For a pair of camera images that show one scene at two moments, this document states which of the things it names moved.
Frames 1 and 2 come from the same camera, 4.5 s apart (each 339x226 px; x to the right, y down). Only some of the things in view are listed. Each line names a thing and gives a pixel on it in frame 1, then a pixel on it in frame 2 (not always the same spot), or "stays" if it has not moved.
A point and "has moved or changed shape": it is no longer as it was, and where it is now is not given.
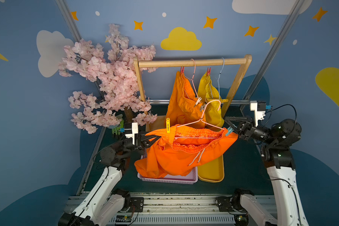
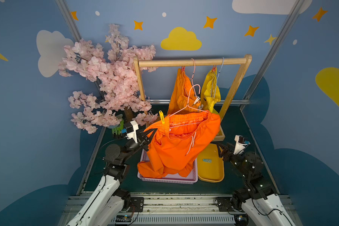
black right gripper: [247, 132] → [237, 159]
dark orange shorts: [169, 154] has moved or changed shape
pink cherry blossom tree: [118, 69] stays
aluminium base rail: [187, 209] stays
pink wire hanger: [201, 119] → [188, 104]
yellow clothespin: [168, 125] → [162, 117]
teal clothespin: [229, 130] → [207, 160]
